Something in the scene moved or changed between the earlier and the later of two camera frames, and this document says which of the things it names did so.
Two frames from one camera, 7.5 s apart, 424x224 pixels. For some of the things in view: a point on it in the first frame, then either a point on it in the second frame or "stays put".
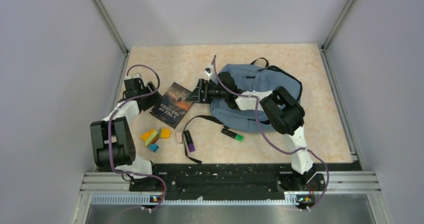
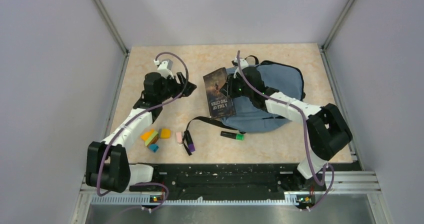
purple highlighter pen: x=189 y=141 stays put
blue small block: x=153 y=147 stays put
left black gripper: x=155 y=98 to x=189 y=88
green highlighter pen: x=238 y=137 stays put
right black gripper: x=198 y=96 to x=231 y=82
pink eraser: x=179 y=137 stays put
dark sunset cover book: x=173 y=107 to x=220 y=105
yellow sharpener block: x=165 y=133 stays put
